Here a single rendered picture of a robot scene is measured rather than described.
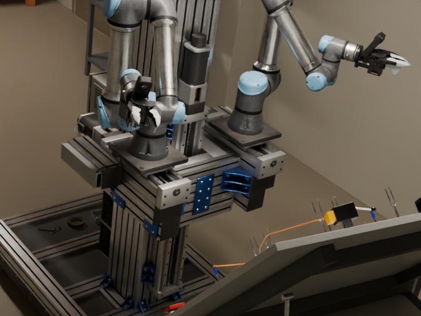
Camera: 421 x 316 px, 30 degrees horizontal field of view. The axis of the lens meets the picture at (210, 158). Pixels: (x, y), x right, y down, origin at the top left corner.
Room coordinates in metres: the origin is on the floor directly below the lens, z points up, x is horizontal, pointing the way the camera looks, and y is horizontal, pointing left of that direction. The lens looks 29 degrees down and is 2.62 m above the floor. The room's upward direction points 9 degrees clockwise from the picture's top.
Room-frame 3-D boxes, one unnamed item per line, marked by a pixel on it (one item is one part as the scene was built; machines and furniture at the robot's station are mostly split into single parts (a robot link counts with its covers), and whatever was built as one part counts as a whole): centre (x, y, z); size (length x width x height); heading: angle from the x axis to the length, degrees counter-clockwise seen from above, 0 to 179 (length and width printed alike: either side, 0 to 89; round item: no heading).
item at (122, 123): (2.35, 0.27, 1.46); 0.11 x 0.08 x 0.11; 107
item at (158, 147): (2.63, 0.24, 1.21); 0.15 x 0.15 x 0.10
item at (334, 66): (2.98, -0.41, 1.46); 0.11 x 0.08 x 0.11; 159
